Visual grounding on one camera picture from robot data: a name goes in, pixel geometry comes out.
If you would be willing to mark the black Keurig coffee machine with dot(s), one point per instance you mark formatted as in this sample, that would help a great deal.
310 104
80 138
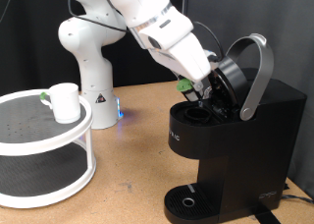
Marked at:
242 152

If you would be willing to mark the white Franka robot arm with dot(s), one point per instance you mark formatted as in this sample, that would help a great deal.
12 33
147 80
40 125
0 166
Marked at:
94 70

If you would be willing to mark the black curtain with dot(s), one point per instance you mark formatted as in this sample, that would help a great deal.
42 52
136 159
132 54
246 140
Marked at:
32 37

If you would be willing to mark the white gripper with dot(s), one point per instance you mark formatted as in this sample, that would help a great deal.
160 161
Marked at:
184 57

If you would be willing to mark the white two-tier turntable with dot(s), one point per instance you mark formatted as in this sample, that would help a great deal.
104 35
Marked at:
39 145

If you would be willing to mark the coffee pod with green lid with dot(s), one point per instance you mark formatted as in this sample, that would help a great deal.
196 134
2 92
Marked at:
183 85

